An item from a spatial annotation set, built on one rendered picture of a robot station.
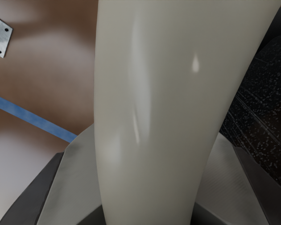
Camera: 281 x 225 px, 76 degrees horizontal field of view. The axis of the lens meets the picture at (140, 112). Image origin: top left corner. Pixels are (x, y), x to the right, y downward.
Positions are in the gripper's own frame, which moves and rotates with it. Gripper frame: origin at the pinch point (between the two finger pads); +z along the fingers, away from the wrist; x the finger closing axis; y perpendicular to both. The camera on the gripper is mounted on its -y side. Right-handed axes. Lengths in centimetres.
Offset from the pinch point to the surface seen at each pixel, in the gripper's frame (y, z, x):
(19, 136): 73, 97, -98
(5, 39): 5, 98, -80
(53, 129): 66, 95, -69
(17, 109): 50, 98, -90
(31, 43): 8, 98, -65
